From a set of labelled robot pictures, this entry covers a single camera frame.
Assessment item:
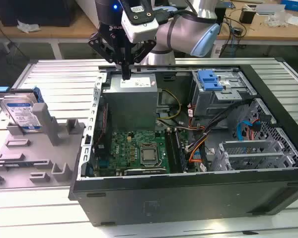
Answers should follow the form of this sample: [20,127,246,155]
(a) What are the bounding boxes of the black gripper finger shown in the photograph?
[87,31,128,80]
[127,39,157,80]

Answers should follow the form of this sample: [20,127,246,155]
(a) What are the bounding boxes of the hard disk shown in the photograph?
[0,85,45,131]

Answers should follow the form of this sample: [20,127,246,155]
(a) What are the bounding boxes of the blue data wire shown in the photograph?
[236,118,261,147]

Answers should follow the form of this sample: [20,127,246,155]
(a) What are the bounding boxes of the orange power wire black plug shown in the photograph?
[247,120,263,141]

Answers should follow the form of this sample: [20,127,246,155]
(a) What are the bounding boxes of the metal disk bay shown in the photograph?
[211,140,298,172]

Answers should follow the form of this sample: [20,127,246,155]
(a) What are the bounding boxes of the white foam box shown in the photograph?
[75,0,100,24]

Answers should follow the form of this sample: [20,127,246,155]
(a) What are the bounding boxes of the wooden desk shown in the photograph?
[0,0,298,47]

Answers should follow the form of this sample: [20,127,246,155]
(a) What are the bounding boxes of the black computer tower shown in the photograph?
[0,0,76,27]
[215,6,226,25]

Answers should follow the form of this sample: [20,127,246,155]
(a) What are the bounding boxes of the grey power supply unit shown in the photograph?
[102,73,157,131]

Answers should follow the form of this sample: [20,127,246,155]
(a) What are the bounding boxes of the blue plastic drive latch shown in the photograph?
[198,70,224,91]

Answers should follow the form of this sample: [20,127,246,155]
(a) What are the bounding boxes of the crumpled white paper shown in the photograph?
[16,20,42,34]

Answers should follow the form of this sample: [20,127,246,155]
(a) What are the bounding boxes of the metal optical drive cage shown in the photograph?
[190,69,258,119]

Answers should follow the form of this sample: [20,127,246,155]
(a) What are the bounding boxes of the black case fan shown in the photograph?
[93,102,114,157]

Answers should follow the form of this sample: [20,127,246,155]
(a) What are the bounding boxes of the green motherboard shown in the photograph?
[96,128,197,177]

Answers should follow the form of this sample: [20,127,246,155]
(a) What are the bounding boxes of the black RAM slot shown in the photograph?
[165,128,177,174]

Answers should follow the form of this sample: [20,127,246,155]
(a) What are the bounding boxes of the silver CPU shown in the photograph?
[142,149,157,161]

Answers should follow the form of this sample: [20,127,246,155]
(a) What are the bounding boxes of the small black box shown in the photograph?
[239,8,256,25]

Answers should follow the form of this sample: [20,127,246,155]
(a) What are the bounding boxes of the RAM stick with chips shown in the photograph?
[173,128,189,173]

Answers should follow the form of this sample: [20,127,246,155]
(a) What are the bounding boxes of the black CPU socket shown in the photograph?
[138,145,162,167]

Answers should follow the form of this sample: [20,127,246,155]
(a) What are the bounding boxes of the black graphics card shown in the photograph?
[124,168,167,177]

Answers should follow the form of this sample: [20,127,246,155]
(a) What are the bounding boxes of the grey parts rack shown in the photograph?
[0,103,86,190]

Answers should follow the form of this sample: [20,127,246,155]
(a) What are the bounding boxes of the grey flat box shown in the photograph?
[255,4,286,16]

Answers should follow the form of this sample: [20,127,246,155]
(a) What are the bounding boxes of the clear plastic bags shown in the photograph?
[265,12,295,28]

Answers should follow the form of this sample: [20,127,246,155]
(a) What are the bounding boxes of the green RAM stick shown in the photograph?
[2,162,35,169]

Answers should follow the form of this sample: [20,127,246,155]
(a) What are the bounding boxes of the black open PC case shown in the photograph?
[68,57,298,227]

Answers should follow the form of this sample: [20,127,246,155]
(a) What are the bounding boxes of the blue cardboard box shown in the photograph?
[280,0,298,10]

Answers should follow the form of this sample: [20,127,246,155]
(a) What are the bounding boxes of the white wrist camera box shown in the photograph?
[121,5,160,43]

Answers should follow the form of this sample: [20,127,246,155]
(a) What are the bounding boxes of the yellow and black wires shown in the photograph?
[156,89,182,122]

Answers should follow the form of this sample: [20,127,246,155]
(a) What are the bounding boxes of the black cable bundle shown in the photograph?
[186,98,254,154]

